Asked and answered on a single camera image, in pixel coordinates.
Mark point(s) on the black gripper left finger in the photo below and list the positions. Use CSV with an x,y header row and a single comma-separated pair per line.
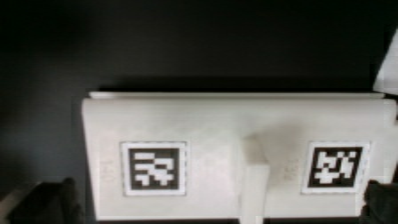
x,y
41,203

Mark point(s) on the white cabinet door panel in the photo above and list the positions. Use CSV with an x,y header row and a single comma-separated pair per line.
x,y
236,156

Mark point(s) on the white cabinet body frame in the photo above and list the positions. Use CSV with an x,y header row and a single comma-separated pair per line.
x,y
386,80

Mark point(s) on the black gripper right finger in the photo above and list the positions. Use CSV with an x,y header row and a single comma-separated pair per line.
x,y
378,212

